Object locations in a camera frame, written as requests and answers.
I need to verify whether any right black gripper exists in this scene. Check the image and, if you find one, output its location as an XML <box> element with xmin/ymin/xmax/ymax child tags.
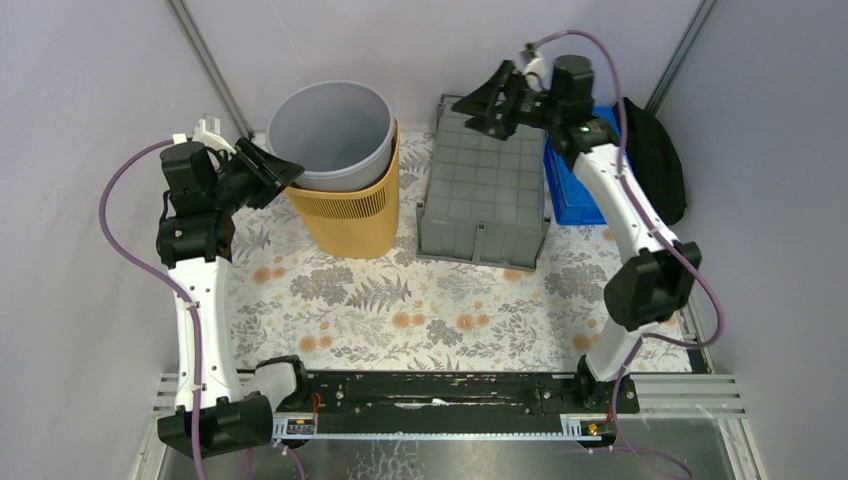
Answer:
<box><xmin>450</xmin><ymin>60</ymin><xmax>562</xmax><ymax>142</ymax></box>

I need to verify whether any grey plastic waste bin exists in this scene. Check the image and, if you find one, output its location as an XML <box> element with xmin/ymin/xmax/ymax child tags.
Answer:
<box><xmin>266</xmin><ymin>81</ymin><xmax>396</xmax><ymax>192</ymax></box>

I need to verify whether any large grey plastic crate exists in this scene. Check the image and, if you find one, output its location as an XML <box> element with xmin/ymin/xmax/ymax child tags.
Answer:
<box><xmin>416</xmin><ymin>94</ymin><xmax>551</xmax><ymax>271</ymax></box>

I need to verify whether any blue plastic divided crate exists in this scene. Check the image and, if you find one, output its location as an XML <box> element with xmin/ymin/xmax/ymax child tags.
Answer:
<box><xmin>543</xmin><ymin>106</ymin><xmax>620</xmax><ymax>226</ymax></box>

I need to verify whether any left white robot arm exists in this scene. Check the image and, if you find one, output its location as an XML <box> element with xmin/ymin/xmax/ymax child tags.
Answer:
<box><xmin>156</xmin><ymin>138</ymin><xmax>311</xmax><ymax>460</ymax></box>

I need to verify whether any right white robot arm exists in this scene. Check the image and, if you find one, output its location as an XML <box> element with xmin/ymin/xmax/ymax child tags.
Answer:
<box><xmin>452</xmin><ymin>55</ymin><xmax>701</xmax><ymax>412</ymax></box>

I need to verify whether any yellow slatted waste bin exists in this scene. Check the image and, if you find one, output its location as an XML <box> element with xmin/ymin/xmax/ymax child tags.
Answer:
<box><xmin>285</xmin><ymin>129</ymin><xmax>400</xmax><ymax>259</ymax></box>

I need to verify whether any black cloth bundle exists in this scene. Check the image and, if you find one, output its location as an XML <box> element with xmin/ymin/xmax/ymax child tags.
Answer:
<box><xmin>614</xmin><ymin>97</ymin><xmax>688</xmax><ymax>225</ymax></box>

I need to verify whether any floral patterned table mat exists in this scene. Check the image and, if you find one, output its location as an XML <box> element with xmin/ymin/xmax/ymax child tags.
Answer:
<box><xmin>188</xmin><ymin>130</ymin><xmax>694</xmax><ymax>374</ymax></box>

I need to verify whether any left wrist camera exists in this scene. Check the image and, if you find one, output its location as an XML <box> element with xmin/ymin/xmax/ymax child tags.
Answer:
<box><xmin>171</xmin><ymin>115</ymin><xmax>236</xmax><ymax>154</ymax></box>

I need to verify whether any aluminium frame base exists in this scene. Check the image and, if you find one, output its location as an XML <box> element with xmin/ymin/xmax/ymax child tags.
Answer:
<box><xmin>128</xmin><ymin>372</ymin><xmax>767</xmax><ymax>479</ymax></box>

